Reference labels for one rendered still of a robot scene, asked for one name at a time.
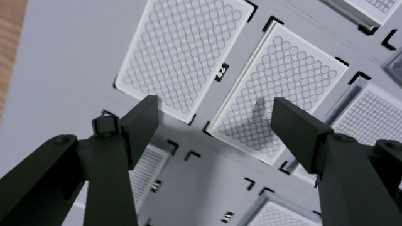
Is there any grey deck plate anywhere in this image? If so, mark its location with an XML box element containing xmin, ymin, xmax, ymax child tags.
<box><xmin>0</xmin><ymin>0</ymin><xmax>402</xmax><ymax>226</ymax></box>

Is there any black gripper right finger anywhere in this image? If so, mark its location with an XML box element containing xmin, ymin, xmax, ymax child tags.
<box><xmin>270</xmin><ymin>97</ymin><xmax>402</xmax><ymax>226</ymax></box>

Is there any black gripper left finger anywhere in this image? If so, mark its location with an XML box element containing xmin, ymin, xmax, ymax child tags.
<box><xmin>0</xmin><ymin>95</ymin><xmax>159</xmax><ymax>226</ymax></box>

